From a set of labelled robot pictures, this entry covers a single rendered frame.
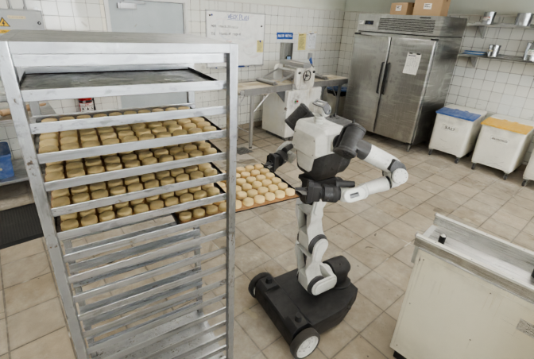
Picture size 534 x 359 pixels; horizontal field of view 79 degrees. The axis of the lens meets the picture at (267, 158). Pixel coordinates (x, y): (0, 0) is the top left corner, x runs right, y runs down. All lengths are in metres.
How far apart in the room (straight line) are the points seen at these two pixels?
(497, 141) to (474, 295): 3.73
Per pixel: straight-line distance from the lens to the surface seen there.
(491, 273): 1.88
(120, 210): 1.29
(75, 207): 1.19
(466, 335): 2.11
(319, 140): 1.64
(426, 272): 1.98
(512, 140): 5.42
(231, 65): 1.13
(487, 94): 6.11
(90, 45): 1.02
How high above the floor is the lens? 1.90
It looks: 24 degrees down
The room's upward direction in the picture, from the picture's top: 3 degrees clockwise
